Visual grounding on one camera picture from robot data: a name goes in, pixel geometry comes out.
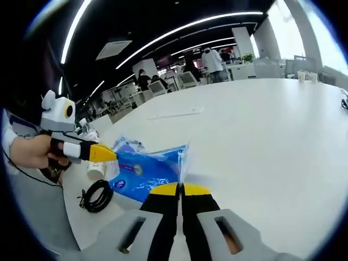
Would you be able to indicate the grey worn device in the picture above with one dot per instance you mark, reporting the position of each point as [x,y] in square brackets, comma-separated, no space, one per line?
[23,126]

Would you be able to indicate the person's grey coat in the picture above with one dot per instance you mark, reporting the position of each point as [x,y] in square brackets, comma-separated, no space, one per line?
[35,212]

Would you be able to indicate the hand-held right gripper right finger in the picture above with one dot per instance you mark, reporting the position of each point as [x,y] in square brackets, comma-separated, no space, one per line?
[198,217]

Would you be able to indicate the clear plastic bottle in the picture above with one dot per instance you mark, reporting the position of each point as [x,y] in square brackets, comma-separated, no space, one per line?
[87,130]

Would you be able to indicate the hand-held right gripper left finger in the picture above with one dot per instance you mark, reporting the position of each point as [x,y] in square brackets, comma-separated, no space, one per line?
[163,217]

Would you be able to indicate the white desk object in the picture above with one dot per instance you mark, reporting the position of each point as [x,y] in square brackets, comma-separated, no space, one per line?
[307,76]

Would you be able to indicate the white table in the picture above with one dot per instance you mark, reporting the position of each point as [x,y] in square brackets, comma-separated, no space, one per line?
[258,136]

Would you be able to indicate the ceiling air vent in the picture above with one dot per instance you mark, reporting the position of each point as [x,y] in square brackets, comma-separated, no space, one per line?
[114,50]

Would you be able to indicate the clear packet with blue pad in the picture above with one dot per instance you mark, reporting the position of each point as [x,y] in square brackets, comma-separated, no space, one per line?
[122,148]

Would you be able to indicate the white paper cup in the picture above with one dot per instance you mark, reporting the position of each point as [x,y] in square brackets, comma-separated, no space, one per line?
[95,170]

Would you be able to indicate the blue wipes packet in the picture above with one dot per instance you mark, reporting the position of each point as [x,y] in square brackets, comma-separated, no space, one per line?
[146,168]

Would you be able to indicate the ceiling light strip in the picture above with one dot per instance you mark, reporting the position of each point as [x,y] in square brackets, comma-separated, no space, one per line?
[73,27]
[190,25]

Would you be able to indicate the white cabinet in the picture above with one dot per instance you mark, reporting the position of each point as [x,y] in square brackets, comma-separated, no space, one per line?
[269,69]

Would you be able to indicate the green potted plant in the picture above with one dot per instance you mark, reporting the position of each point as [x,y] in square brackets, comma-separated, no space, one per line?
[248,57]

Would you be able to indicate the white office chair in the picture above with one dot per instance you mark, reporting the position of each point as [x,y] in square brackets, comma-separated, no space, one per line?
[189,79]
[159,88]

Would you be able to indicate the person's left hand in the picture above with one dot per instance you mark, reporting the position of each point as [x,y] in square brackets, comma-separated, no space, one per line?
[32,152]

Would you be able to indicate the large window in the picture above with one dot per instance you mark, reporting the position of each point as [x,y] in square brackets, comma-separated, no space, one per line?
[288,35]
[334,46]

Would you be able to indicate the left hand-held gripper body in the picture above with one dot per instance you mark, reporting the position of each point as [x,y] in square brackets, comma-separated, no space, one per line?
[58,117]

